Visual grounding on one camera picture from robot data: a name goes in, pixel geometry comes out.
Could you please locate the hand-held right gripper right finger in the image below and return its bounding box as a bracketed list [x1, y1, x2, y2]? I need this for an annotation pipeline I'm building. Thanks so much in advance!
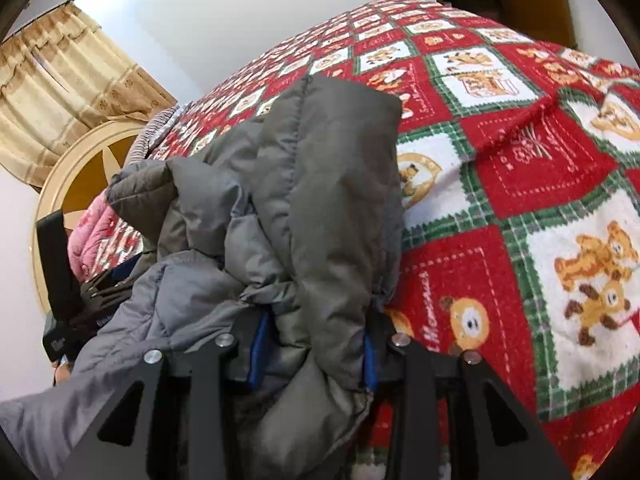
[362, 310, 571, 480]

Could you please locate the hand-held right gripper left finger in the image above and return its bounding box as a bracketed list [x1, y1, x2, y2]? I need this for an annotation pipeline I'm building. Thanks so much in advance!
[57, 312, 273, 480]

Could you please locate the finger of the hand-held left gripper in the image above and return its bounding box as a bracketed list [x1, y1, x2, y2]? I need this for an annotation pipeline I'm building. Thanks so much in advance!
[80, 255, 142, 323]

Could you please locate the grey puffer jacket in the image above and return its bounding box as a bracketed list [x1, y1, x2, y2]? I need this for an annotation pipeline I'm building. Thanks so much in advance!
[0, 74, 406, 480]

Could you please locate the pink floral quilt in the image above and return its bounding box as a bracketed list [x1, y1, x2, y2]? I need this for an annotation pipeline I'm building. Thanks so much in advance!
[70, 195, 131, 281]

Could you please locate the cream wooden headboard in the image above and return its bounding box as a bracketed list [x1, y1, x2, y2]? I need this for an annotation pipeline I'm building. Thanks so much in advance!
[32, 119, 156, 311]

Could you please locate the striped pillow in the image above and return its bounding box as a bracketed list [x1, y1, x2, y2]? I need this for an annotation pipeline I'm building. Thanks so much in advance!
[125, 102, 188, 166]

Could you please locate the beige patterned curtain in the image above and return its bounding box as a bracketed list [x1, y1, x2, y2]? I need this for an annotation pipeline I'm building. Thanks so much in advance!
[0, 2, 178, 188]

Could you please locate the red printed bear blanket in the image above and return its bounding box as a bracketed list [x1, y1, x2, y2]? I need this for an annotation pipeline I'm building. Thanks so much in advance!
[100, 0, 640, 480]

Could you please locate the brown wooden door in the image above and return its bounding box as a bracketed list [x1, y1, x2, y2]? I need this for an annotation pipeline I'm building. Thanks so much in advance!
[485, 0, 573, 48]

